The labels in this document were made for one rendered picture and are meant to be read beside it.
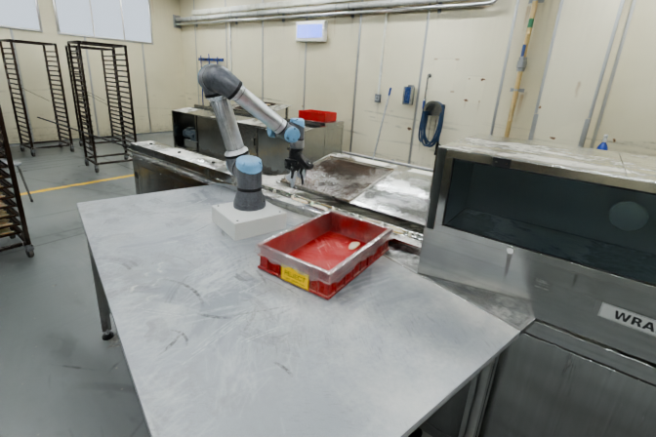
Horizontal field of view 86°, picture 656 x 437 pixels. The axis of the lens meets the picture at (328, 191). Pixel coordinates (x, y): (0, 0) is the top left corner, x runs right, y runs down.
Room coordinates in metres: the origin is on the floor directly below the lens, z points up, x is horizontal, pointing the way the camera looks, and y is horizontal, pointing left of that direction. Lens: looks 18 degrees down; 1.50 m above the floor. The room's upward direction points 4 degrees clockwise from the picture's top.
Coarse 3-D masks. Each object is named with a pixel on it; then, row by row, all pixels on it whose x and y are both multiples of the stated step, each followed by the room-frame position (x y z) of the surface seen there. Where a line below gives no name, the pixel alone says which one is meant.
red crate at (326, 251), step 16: (320, 240) 1.39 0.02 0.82; (336, 240) 1.40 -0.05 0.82; (352, 240) 1.41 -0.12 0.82; (304, 256) 1.24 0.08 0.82; (320, 256) 1.25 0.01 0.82; (336, 256) 1.26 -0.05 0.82; (272, 272) 1.09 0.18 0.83; (352, 272) 1.09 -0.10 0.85; (320, 288) 0.98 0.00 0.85; (336, 288) 0.99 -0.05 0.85
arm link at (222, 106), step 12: (204, 84) 1.54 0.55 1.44; (216, 96) 1.58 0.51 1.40; (216, 108) 1.60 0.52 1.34; (228, 108) 1.62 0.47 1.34; (228, 120) 1.62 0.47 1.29; (228, 132) 1.62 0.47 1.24; (228, 144) 1.63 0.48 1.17; (240, 144) 1.65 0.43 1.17; (228, 156) 1.62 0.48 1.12; (228, 168) 1.66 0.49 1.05
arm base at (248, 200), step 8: (240, 192) 1.52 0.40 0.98; (248, 192) 1.51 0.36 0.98; (256, 192) 1.52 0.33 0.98; (240, 200) 1.50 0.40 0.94; (248, 200) 1.50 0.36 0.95; (256, 200) 1.51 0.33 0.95; (264, 200) 1.58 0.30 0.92; (240, 208) 1.50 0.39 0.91; (248, 208) 1.49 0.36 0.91; (256, 208) 1.51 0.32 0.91
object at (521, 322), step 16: (272, 176) 2.39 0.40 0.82; (272, 192) 2.02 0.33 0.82; (304, 192) 2.05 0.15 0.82; (352, 208) 1.83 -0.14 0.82; (400, 224) 1.63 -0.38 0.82; (400, 256) 1.30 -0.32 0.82; (416, 256) 1.31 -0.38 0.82; (416, 272) 1.17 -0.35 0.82; (448, 288) 1.08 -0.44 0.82; (480, 304) 0.99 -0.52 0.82; (496, 304) 1.00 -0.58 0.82; (512, 320) 0.92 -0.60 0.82; (528, 320) 0.93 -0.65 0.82
